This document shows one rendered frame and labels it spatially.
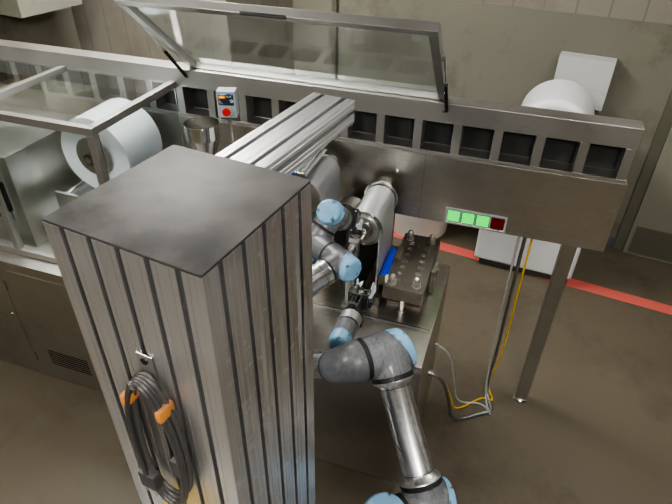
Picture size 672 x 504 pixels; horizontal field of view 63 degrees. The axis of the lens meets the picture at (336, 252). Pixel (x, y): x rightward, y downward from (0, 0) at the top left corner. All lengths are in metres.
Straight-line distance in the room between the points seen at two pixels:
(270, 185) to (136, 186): 0.18
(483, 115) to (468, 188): 0.31
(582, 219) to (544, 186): 0.20
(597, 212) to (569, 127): 0.36
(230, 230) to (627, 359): 3.26
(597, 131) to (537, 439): 1.63
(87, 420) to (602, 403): 2.75
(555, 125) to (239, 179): 1.56
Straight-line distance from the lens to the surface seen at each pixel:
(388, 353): 1.49
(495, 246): 4.02
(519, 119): 2.17
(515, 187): 2.27
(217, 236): 0.67
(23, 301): 3.05
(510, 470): 2.98
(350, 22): 1.77
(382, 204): 2.16
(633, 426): 3.40
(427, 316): 2.26
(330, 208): 1.58
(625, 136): 2.20
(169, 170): 0.83
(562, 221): 2.34
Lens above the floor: 2.40
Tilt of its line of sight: 36 degrees down
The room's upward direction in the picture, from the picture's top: 1 degrees clockwise
